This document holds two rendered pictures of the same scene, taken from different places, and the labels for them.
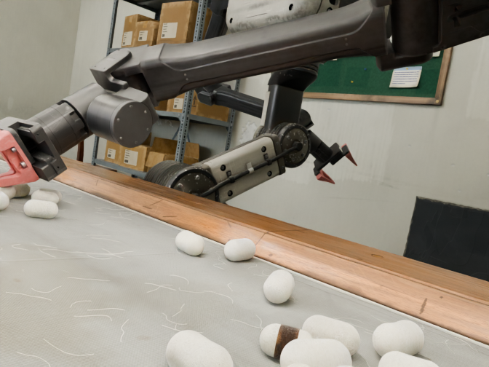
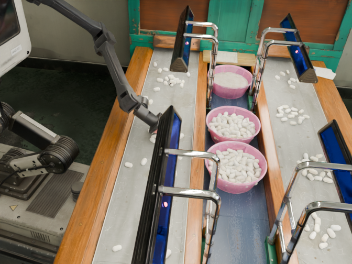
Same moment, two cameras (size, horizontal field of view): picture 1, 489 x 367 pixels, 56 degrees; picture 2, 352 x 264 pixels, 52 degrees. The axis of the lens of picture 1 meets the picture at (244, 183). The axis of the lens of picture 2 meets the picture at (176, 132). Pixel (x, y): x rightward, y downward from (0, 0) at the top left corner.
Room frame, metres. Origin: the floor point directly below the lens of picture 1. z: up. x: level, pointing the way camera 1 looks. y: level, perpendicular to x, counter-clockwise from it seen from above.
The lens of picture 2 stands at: (1.33, 1.33, 1.83)
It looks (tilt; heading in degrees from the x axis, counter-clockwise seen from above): 39 degrees down; 230
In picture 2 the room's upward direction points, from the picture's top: 3 degrees clockwise
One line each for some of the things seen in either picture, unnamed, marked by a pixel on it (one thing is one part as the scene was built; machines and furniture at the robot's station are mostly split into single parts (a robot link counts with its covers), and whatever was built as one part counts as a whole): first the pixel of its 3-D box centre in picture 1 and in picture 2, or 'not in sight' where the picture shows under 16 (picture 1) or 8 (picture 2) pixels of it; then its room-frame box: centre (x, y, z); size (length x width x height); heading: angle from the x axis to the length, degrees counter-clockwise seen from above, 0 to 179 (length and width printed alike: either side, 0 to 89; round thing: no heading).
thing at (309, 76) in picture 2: not in sight; (297, 43); (-0.17, 0.42, 1.08); 0.62 x 0.08 x 0.07; 48
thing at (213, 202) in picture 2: not in sight; (184, 219); (0.84, 0.81, 0.90); 0.20 x 0.19 x 0.45; 48
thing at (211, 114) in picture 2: not in sight; (231, 129); (0.22, 0.43, 0.72); 0.27 x 0.27 x 0.10
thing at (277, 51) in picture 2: not in sight; (284, 50); (-0.51, 0.13, 0.83); 0.30 x 0.06 x 0.07; 138
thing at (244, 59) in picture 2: not in sight; (229, 57); (-0.23, -0.06, 0.77); 0.33 x 0.15 x 0.01; 138
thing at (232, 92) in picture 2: not in sight; (229, 83); (-0.08, 0.10, 0.72); 0.27 x 0.27 x 0.10
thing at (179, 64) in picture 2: not in sight; (183, 34); (0.24, 0.04, 1.08); 0.62 x 0.08 x 0.07; 48
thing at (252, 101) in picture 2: not in sight; (273, 74); (-0.11, 0.37, 0.90); 0.20 x 0.19 x 0.45; 48
